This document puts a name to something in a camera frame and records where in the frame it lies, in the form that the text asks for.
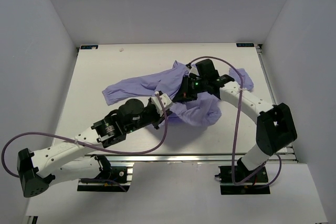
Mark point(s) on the lavender purple jacket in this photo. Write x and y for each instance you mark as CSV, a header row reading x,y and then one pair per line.
x,y
204,111

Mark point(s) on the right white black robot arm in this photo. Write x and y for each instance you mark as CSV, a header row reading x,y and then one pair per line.
x,y
275,128

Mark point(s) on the right blue table label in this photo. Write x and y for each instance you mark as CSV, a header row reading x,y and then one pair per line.
x,y
244,44

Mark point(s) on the left blue table label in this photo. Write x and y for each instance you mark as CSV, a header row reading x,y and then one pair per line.
x,y
89,47

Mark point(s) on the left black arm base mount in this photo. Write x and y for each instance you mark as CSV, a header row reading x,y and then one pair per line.
x,y
111,178

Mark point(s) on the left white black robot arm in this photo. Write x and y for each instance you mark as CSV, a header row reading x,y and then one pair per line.
x,y
67,160

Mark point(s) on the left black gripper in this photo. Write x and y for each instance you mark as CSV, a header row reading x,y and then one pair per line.
x,y
158,119

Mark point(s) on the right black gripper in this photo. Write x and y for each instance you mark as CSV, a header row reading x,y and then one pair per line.
x,y
185,93

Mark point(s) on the blue table label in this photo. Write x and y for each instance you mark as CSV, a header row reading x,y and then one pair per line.
x,y
89,47
244,44

